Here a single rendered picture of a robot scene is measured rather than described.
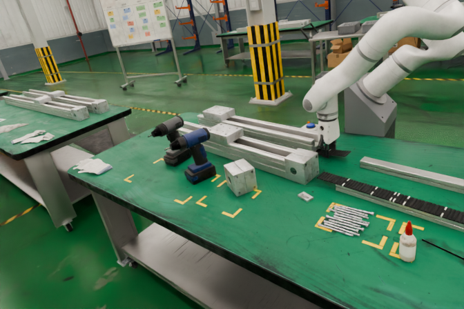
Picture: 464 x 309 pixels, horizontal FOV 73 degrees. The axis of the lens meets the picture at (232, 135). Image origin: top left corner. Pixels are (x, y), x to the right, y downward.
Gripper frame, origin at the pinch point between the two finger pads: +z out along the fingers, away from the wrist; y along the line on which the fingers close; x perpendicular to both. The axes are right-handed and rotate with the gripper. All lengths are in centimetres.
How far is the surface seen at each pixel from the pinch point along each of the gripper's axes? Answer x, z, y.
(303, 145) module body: 9.5, -2.7, -4.9
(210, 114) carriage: 71, -9, -5
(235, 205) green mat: 10.1, 3.1, -48.2
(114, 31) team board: 613, -47, 196
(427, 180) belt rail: -38.4, 1.8, -1.2
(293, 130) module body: 19.6, -4.8, 2.4
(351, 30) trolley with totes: 126, -10, 270
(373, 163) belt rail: -20.0, 0.1, -1.8
